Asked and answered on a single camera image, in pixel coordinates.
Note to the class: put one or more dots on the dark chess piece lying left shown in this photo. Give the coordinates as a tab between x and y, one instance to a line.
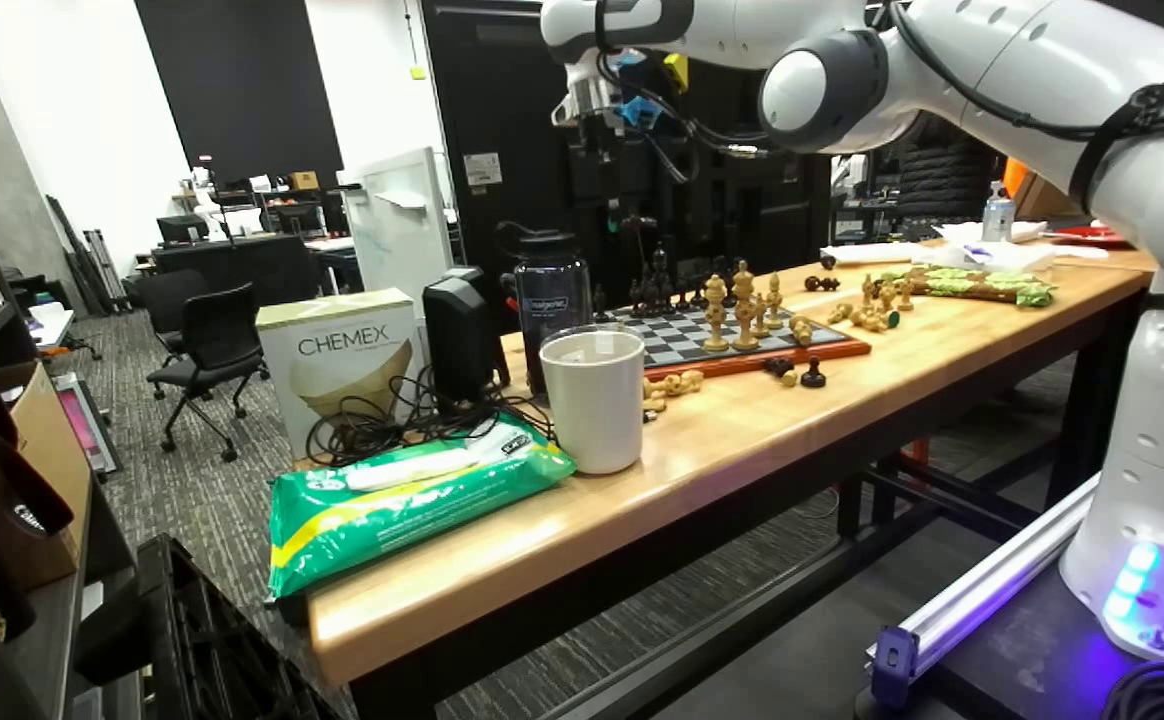
776	365

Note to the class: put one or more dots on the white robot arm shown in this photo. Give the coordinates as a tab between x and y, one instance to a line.
1065	86

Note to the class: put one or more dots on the wooden chess board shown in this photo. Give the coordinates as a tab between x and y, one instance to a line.
686	341

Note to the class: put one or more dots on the white Chemex box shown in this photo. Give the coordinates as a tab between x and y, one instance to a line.
336	354

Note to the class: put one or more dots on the dark chess piece centre table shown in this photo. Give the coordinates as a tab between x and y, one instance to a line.
821	281

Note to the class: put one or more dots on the black coffee grinder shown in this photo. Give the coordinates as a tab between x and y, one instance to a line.
458	346

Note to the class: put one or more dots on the dark chess piece near board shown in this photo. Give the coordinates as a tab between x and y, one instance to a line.
814	378

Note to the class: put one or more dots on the black gripper blue mount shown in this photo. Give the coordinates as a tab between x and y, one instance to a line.
608	90

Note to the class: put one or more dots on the white tray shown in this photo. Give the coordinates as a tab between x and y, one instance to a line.
1016	250

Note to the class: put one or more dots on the white paper cup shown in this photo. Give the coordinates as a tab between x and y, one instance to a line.
597	399

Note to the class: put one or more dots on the green wipes packet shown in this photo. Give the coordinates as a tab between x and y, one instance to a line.
329	521

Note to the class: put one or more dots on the black office chair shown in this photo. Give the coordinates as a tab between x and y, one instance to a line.
220	346

